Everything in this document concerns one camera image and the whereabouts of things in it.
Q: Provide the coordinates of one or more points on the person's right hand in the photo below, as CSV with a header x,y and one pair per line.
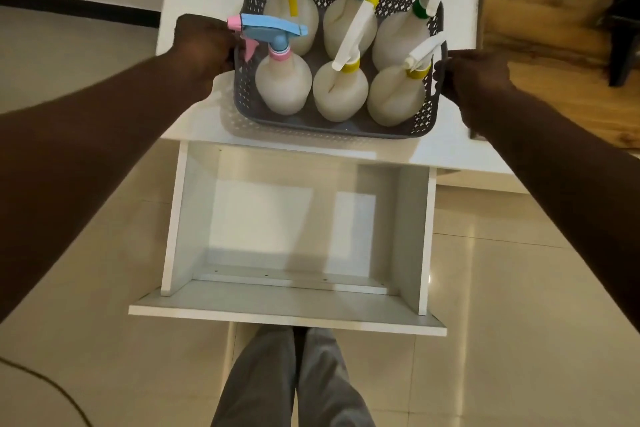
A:
x,y
477,79

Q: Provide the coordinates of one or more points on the person's left hand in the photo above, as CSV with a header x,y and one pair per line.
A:
x,y
200,49

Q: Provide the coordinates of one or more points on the person's right fingers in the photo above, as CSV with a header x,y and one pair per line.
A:
x,y
450,79

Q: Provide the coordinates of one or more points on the person's left fingers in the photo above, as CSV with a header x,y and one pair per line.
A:
x,y
229,44

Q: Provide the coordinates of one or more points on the grey perforated plastic basket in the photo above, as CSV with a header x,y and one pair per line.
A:
x,y
325,129

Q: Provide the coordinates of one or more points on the person's right forearm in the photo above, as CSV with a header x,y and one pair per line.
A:
x,y
565,191

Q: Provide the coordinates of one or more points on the person's left forearm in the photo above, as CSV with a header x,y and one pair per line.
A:
x,y
85,156

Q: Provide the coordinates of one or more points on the group of white spray bottles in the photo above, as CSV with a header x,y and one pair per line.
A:
x,y
282,84

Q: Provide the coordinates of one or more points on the wooden table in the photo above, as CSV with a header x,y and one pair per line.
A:
x,y
545,16

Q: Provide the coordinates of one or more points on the black chair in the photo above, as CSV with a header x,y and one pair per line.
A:
x,y
622,31

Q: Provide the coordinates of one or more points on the white open drawer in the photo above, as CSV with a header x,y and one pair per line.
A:
x,y
280,221

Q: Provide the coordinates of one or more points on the person's right leg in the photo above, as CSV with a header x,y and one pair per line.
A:
x,y
332,386

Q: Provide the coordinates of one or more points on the person's leg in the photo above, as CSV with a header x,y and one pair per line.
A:
x,y
332,386
260,381

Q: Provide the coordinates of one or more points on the person's left leg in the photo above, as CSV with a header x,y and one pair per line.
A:
x,y
260,381

